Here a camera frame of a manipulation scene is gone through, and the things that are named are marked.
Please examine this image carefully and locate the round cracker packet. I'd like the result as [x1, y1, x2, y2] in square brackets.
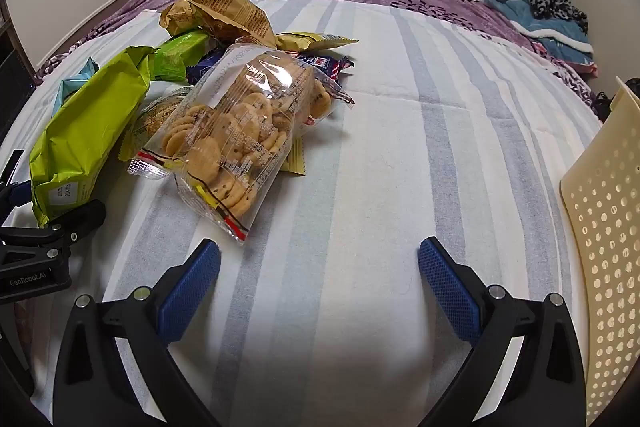
[119, 87, 193, 162]

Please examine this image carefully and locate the striped bed sheet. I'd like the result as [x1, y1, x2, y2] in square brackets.
[0, 0, 603, 427]

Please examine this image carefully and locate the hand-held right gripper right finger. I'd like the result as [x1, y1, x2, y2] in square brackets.
[417, 237, 586, 427]

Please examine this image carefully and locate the leopard print cloth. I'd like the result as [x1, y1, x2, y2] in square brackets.
[530, 0, 590, 35]

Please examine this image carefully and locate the blue fleece blanket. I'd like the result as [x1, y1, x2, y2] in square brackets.
[482, 0, 596, 68]

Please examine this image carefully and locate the cream perforated plastic basket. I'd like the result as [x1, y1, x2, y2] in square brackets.
[559, 77, 640, 427]

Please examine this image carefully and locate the clear cookie bag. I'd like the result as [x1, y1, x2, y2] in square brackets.
[127, 38, 356, 248]

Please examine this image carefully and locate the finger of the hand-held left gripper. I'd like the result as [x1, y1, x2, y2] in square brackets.
[37, 199, 107, 258]
[0, 149, 32, 210]

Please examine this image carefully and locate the large lime green snack bag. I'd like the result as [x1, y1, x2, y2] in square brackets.
[29, 46, 158, 228]

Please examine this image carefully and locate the dark blue snack packet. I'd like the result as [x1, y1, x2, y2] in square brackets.
[186, 44, 356, 85]

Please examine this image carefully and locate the gold snack packet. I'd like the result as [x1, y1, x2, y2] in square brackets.
[159, 0, 278, 50]

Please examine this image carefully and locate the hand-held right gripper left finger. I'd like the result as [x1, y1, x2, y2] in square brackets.
[52, 238, 223, 427]

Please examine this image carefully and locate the light blue snack packet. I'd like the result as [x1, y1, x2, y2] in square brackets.
[52, 56, 103, 118]

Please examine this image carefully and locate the small green snack packet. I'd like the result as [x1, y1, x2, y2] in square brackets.
[150, 29, 213, 82]

